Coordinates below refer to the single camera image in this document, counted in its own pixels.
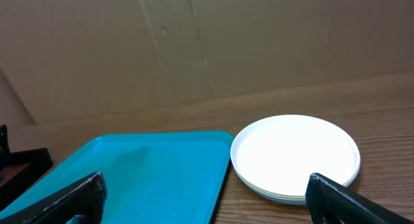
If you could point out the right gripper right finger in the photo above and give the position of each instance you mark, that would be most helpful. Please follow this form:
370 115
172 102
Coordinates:
331 203

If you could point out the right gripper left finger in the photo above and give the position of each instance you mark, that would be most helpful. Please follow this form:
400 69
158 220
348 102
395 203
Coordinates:
80 202

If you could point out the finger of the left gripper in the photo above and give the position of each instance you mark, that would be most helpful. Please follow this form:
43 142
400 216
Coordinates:
4 148

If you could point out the white pink plate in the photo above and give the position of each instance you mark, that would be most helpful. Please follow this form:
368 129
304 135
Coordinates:
275 156

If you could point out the red black small tray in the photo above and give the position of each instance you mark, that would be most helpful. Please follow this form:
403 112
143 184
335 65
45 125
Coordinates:
20 170

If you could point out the teal plastic tray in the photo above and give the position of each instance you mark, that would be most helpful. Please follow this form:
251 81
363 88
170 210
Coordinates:
150 177

